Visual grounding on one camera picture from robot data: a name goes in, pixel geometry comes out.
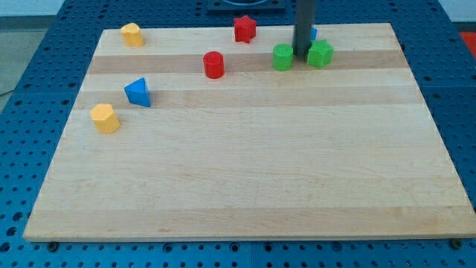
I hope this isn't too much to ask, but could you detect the green star block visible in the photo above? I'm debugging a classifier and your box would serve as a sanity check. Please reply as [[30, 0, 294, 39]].
[[306, 39, 334, 68]]

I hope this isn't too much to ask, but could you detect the red star block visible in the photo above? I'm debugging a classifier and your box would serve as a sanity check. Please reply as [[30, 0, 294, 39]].
[[234, 15, 257, 43]]

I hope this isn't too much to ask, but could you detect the wooden board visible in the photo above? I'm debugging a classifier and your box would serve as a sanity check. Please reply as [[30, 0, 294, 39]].
[[24, 23, 475, 242]]

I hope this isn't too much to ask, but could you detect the red cylinder block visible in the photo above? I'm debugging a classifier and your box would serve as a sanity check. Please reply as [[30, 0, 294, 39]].
[[203, 51, 225, 79]]

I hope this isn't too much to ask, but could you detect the green cylinder block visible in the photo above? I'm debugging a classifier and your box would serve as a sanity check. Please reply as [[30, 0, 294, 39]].
[[272, 43, 294, 71]]

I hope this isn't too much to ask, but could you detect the blue triangle block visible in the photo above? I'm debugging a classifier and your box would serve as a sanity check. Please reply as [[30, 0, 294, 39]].
[[124, 77, 151, 107]]

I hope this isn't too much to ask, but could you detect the blue block behind rod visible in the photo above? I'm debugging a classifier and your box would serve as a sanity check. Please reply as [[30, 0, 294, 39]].
[[310, 27, 318, 41]]

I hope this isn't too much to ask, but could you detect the yellow hexagon block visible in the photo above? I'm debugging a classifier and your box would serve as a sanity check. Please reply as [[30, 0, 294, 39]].
[[89, 103, 120, 134]]

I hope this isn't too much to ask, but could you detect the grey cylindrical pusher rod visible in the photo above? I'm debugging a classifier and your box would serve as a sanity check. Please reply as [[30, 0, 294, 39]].
[[292, 0, 317, 59]]

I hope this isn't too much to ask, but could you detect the yellow heart block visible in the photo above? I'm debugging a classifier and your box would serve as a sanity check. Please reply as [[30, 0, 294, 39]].
[[120, 22, 145, 47]]

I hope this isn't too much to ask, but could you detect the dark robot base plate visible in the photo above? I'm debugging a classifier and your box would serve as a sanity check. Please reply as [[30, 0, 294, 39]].
[[205, 0, 286, 13]]

